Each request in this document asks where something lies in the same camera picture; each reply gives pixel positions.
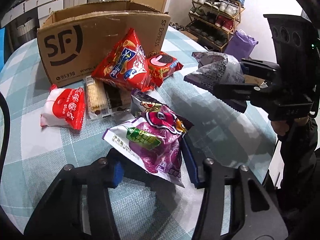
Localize plaid teal tablecloth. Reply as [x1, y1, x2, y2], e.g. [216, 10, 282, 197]
[1, 28, 276, 239]

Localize clear cracker biscuit pack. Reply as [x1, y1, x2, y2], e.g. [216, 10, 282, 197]
[84, 75, 131, 120]

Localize red Oreo snack pack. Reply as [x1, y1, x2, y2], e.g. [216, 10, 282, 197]
[147, 51, 183, 87]

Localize white red balloon glue bag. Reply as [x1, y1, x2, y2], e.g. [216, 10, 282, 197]
[40, 85, 86, 131]

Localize small cardboard box on floor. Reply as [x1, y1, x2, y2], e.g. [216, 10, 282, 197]
[244, 75, 265, 87]

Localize red triangular chip bag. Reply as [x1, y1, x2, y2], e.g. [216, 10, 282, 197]
[91, 28, 155, 92]

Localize wooden shoe rack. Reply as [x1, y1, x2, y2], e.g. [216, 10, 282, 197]
[185, 0, 245, 52]

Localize brown cardboard SF box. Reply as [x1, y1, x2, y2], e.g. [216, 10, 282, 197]
[37, 1, 171, 87]

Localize white drawer desk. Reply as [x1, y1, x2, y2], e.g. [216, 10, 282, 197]
[1, 0, 54, 28]

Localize striped laundry basket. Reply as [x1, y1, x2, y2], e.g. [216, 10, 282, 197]
[17, 18, 37, 44]

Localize right hand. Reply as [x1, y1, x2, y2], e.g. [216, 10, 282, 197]
[271, 116, 309, 136]

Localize grey purple snack bag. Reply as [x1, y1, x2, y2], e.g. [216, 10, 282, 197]
[183, 51, 245, 95]

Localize purple cartoon snack bag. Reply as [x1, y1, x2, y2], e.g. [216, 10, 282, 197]
[130, 89, 168, 117]

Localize purple grape candy bag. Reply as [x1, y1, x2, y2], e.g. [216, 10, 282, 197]
[103, 106, 192, 187]

